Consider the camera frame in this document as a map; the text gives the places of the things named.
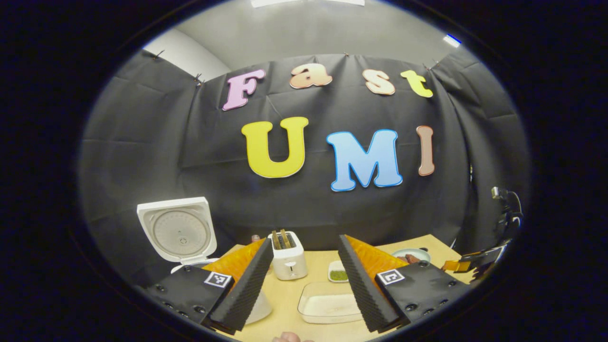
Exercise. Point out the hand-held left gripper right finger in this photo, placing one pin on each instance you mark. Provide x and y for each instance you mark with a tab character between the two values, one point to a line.
361	285

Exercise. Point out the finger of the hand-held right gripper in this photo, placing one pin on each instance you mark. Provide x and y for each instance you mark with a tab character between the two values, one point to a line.
479	260

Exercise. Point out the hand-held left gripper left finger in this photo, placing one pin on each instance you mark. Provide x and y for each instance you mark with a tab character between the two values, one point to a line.
247	289

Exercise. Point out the clear box of rice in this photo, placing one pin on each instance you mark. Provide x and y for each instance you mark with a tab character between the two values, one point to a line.
327	304

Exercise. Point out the white rice cooker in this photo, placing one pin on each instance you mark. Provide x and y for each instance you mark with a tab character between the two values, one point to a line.
180	230

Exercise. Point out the white divided bean dish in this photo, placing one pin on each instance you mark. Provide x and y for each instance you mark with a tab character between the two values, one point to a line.
338	274

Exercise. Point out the white toaster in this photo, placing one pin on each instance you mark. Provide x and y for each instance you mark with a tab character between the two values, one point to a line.
289	263

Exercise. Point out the red meat piece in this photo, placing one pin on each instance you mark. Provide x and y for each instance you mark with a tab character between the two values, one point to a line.
412	259

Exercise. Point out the brown bread slice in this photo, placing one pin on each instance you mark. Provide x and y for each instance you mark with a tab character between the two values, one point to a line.
285	238
275	240

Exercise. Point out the pale green plate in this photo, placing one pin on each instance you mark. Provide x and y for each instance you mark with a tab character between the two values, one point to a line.
420	254

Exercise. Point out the black backdrop cloth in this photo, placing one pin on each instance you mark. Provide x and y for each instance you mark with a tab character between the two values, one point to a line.
304	209

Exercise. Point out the small ceiling light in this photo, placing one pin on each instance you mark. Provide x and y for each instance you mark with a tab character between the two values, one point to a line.
452	40

